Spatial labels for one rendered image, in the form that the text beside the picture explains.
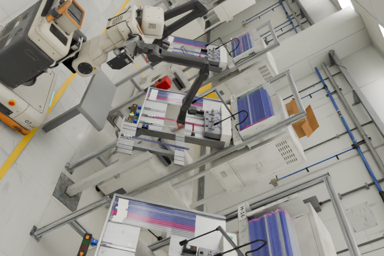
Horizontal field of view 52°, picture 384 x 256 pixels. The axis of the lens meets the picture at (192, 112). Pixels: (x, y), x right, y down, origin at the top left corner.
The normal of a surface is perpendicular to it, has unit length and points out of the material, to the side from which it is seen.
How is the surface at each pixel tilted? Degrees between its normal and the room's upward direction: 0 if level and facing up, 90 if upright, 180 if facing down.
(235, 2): 90
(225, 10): 90
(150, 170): 90
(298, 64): 90
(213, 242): 44
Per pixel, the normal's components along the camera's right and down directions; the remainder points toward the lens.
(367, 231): -0.54, -0.74
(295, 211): -0.05, 0.51
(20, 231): 0.84, -0.44
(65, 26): 0.04, 0.69
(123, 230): 0.23, -0.83
